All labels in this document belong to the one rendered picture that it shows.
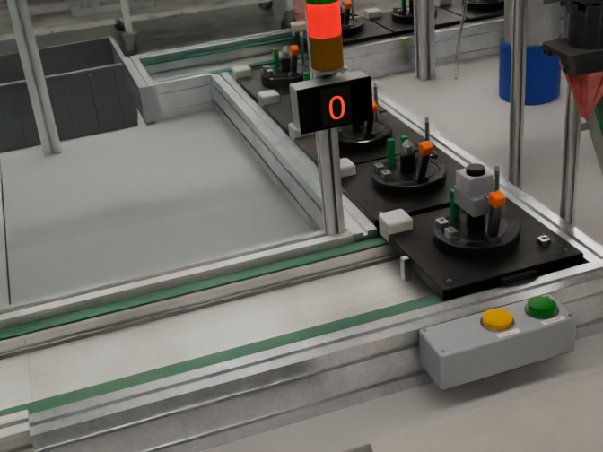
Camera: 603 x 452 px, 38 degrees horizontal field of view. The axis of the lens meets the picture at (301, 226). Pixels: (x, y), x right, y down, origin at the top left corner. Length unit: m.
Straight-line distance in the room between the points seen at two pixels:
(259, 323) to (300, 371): 0.18
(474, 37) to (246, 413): 1.73
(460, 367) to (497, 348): 0.06
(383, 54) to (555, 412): 1.53
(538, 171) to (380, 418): 0.86
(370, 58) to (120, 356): 1.47
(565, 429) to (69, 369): 0.70
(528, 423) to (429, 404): 0.14
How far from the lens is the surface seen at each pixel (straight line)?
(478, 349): 1.20
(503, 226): 1.42
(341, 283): 1.42
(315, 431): 1.22
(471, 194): 1.36
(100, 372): 1.31
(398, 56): 2.59
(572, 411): 1.26
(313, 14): 1.30
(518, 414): 1.24
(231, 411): 1.19
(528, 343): 1.24
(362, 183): 1.63
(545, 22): 2.27
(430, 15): 2.49
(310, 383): 1.20
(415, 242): 1.42
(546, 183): 1.88
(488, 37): 2.71
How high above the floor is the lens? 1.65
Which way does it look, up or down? 27 degrees down
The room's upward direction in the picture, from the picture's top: 6 degrees counter-clockwise
